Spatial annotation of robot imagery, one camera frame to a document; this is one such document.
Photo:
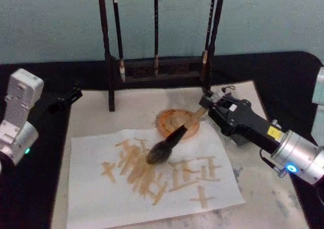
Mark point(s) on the black table cloth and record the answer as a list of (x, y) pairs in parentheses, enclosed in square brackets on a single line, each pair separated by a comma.
[(278, 72)]

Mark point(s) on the hanging brush with brown tip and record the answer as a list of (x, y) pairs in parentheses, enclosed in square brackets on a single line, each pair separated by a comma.
[(205, 59)]

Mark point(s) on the hanging brush with pale tip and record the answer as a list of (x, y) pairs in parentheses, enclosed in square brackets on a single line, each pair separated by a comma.
[(118, 37)]

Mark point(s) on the off-white felt mat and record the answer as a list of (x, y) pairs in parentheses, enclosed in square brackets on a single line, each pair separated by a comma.
[(136, 102)]

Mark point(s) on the white paper sheet with strokes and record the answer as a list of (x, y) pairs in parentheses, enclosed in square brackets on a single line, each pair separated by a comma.
[(96, 198)]

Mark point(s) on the brown round ink dish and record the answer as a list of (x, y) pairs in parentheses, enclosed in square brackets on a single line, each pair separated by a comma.
[(168, 122)]

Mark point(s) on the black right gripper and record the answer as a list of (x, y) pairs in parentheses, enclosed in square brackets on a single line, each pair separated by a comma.
[(245, 120)]

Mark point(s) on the thin hanging dark brush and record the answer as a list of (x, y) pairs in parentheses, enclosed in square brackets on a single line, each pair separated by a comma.
[(156, 31)]

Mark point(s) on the dark wooden brush rack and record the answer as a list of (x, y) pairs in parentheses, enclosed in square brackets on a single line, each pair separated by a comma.
[(111, 62)]

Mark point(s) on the large bamboo calligraphy brush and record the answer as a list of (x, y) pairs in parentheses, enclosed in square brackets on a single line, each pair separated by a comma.
[(165, 145)]

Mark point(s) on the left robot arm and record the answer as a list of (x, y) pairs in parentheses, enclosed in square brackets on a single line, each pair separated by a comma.
[(20, 100)]

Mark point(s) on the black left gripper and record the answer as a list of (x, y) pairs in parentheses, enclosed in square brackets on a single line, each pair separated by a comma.
[(41, 109)]

